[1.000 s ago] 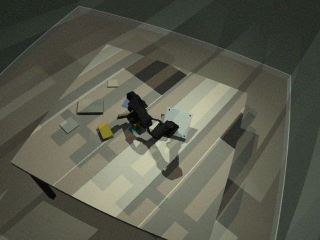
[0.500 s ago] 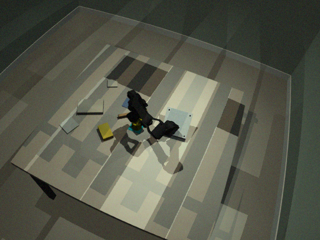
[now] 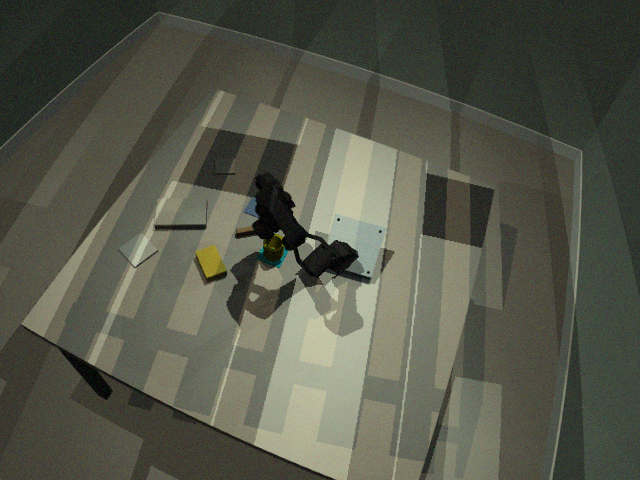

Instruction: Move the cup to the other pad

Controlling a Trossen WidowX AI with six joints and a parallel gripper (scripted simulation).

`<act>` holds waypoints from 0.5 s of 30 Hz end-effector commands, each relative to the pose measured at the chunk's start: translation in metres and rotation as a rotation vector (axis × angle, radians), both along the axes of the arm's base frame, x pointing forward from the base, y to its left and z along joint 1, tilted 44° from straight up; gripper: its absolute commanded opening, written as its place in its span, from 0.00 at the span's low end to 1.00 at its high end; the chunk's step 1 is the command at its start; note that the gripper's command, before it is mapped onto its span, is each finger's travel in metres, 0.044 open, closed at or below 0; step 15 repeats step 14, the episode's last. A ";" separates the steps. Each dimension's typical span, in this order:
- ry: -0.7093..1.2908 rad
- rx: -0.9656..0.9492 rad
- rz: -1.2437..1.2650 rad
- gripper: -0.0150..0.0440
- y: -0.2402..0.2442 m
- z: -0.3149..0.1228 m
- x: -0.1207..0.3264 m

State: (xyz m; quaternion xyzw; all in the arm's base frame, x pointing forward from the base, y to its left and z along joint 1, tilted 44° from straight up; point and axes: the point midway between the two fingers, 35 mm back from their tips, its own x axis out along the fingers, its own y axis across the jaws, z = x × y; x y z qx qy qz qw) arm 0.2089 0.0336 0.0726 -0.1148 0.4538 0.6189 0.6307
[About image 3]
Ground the olive yellow rectangular block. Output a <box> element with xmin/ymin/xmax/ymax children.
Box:
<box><xmin>196</xmin><ymin>245</ymin><xmax>227</xmax><ymax>283</ymax></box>

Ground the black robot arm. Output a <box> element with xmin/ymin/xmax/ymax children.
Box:
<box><xmin>251</xmin><ymin>173</ymin><xmax>359</xmax><ymax>278</ymax></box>

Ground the brown wooden bar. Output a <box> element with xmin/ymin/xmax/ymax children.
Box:
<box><xmin>236</xmin><ymin>226</ymin><xmax>256</xmax><ymax>238</ymax></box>

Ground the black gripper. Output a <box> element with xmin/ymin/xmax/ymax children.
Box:
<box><xmin>255</xmin><ymin>204</ymin><xmax>305</xmax><ymax>251</ymax></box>

